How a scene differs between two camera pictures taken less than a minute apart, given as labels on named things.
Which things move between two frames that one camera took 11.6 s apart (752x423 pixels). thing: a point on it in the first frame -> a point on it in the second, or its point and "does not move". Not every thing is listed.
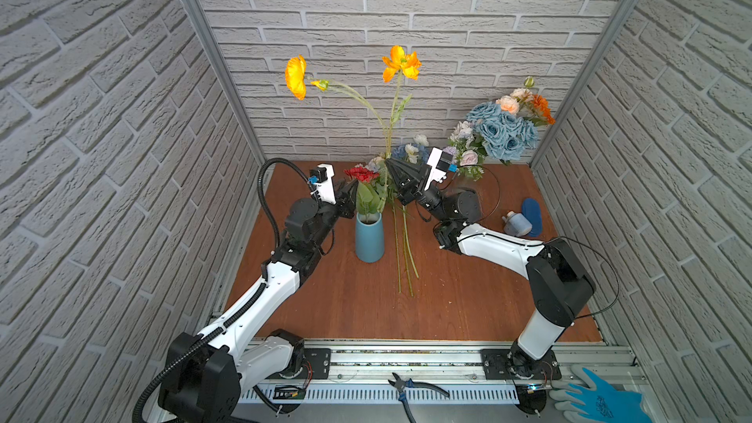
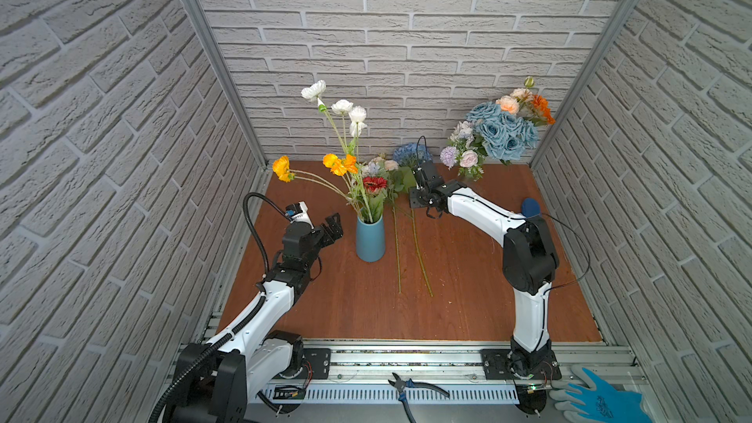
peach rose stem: x=519 y=97 does not move
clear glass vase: x=474 y=171 does not move
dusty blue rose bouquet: x=504 y=136 does not move
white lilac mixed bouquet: x=467 y=149 does not move
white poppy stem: x=413 y=148 -> x=353 y=122
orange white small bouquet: x=397 y=63 -> x=339 y=166
